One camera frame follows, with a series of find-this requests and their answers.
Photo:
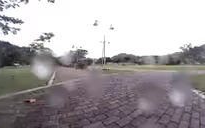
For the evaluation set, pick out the pale concrete kerb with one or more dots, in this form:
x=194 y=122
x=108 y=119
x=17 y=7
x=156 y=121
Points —
x=26 y=90
x=203 y=94

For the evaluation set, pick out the distant tree line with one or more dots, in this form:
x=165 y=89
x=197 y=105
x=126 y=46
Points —
x=6 y=53

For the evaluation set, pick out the overhanging tree branches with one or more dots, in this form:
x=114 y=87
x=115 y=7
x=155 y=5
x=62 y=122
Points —
x=3 y=16

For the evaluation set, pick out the reddish brick path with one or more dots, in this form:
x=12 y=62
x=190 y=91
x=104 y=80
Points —
x=123 y=100

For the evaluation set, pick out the twin-headed street lamp pole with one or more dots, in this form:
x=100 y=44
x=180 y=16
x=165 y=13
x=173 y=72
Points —
x=104 y=50

